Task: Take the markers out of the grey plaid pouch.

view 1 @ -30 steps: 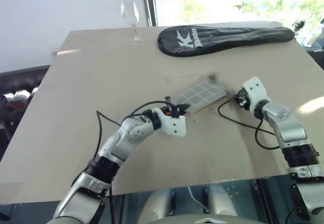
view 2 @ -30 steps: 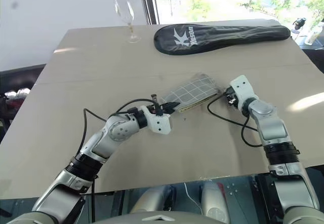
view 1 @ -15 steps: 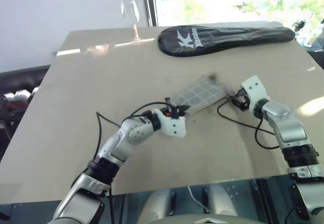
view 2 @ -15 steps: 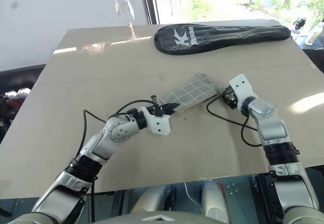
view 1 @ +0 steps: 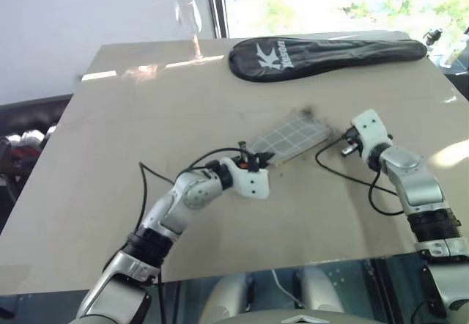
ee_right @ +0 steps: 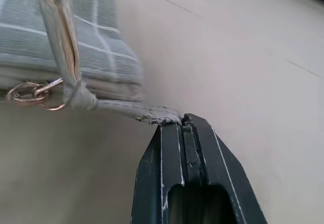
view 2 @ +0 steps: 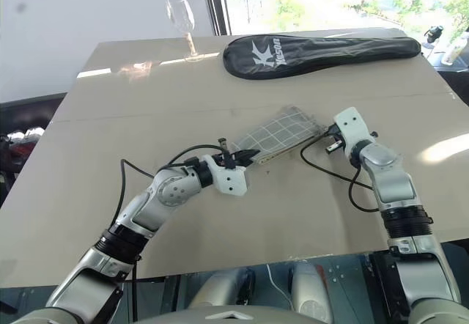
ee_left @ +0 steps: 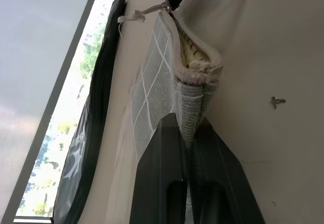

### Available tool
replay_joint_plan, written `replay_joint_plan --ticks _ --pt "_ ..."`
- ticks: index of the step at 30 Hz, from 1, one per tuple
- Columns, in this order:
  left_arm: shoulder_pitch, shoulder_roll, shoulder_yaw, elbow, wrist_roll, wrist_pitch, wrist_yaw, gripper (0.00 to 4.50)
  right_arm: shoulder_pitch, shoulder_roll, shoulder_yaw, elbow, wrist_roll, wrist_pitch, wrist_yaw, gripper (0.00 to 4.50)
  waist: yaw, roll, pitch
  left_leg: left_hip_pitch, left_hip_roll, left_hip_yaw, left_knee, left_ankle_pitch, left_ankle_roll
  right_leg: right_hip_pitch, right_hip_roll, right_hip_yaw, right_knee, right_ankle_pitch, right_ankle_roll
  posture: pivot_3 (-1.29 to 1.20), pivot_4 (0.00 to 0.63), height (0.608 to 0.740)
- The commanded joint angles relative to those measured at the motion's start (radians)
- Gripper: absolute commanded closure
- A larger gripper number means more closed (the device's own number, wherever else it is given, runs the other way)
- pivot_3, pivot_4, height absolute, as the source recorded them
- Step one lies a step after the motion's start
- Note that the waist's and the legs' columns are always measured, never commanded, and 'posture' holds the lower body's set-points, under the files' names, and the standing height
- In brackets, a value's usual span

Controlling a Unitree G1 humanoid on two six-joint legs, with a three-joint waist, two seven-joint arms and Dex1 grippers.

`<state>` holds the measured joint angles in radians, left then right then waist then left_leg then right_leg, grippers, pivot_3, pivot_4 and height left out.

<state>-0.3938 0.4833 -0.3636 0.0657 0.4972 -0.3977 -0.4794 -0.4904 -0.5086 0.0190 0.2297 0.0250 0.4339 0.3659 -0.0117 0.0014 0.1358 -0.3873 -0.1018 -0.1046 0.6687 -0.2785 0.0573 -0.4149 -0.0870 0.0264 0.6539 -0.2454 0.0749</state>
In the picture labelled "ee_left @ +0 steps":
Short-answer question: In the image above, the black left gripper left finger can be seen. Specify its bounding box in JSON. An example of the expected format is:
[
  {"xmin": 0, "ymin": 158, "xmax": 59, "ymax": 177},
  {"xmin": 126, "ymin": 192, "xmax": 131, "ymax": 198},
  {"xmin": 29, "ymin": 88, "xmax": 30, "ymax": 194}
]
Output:
[{"xmin": 129, "ymin": 113, "xmax": 190, "ymax": 224}]

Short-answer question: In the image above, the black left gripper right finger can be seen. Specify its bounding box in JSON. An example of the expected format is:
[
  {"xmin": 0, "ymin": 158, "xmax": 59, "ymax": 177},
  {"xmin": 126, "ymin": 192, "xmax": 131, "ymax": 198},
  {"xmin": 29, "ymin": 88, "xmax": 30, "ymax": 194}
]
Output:
[{"xmin": 189, "ymin": 118, "xmax": 267, "ymax": 224}]

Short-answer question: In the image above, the white frayed zipper pull cord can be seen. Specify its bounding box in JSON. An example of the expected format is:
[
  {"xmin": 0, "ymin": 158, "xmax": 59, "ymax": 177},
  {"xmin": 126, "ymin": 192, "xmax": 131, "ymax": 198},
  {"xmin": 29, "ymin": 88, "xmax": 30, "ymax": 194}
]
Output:
[{"xmin": 117, "ymin": 2, "xmax": 171, "ymax": 24}]

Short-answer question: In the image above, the grey plaid fabric pouch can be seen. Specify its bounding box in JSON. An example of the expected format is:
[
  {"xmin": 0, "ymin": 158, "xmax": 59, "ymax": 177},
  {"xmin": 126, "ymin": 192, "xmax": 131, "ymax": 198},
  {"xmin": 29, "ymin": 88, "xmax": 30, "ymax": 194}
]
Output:
[{"xmin": 129, "ymin": 10, "xmax": 225, "ymax": 224}]

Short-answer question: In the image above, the window with grey frame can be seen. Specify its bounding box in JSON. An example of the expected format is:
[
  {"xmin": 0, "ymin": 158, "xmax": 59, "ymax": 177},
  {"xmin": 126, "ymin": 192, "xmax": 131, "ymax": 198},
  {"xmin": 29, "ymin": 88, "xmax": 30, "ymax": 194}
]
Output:
[{"xmin": 0, "ymin": 0, "xmax": 129, "ymax": 224}]

